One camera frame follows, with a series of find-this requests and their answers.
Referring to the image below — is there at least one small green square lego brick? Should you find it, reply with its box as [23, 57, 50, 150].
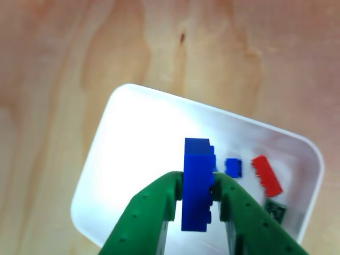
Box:
[265, 199, 288, 224]

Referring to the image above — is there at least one long red lego brick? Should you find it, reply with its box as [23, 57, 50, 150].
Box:
[251, 155, 284, 198]

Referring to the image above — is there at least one small blue lego brick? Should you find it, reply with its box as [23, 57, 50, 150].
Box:
[224, 158, 244, 179]

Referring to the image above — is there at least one long blue lego brick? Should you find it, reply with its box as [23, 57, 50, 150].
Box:
[181, 137, 217, 232]

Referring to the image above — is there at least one white plastic bin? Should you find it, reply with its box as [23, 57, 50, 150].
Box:
[70, 83, 325, 248]

